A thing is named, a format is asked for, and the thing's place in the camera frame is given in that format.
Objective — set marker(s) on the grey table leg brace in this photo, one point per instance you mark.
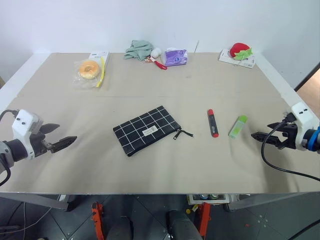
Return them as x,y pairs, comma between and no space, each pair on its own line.
37,201

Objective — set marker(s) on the black checkered zipper pouch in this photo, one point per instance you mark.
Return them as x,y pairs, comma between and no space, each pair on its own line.
145,130

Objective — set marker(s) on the white fluffy ball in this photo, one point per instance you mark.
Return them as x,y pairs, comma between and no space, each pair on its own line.
156,52

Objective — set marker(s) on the purple tissue pack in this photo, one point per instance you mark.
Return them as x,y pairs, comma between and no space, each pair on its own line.
175,57

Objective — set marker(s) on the beige table cover sheet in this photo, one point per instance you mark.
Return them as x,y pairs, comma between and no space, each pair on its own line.
160,170

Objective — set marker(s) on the thin grey stick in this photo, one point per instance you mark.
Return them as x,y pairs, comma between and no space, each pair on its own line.
196,47

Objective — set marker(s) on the green transparent plastic block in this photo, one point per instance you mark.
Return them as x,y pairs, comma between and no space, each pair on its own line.
237,127

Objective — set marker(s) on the white tray with cans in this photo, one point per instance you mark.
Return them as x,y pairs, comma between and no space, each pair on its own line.
208,198

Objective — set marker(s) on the dark rounded shape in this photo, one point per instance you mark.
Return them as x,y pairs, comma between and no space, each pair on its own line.
182,226

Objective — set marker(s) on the red and black marker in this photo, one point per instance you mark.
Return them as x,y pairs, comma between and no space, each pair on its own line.
213,123

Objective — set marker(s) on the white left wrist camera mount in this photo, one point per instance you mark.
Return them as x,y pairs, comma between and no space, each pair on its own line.
23,123

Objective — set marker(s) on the orange donut in plastic bag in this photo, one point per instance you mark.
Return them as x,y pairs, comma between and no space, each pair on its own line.
88,70

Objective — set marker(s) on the white flat carton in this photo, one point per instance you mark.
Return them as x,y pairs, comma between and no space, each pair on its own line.
98,55

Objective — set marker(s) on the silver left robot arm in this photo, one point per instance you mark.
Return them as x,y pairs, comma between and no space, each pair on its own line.
10,151

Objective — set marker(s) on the red strawberry plush toy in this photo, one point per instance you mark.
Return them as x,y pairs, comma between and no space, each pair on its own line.
238,50

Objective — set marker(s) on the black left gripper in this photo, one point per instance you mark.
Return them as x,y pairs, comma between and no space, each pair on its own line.
38,145

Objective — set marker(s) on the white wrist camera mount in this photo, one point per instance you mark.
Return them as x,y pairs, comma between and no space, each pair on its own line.
23,123
303,116

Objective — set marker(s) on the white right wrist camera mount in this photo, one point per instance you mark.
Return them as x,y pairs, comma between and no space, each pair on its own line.
303,116

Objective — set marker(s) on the white booklet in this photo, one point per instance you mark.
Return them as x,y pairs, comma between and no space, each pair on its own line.
246,62

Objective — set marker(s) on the small yellow cap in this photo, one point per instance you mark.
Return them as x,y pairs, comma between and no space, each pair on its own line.
188,211

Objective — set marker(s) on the green crumpled cloth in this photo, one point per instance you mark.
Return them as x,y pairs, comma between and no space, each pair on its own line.
138,50

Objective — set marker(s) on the red metal stand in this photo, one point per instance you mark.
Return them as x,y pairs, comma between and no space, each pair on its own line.
97,220
204,220

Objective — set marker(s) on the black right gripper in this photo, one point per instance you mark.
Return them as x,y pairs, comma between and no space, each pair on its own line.
289,137

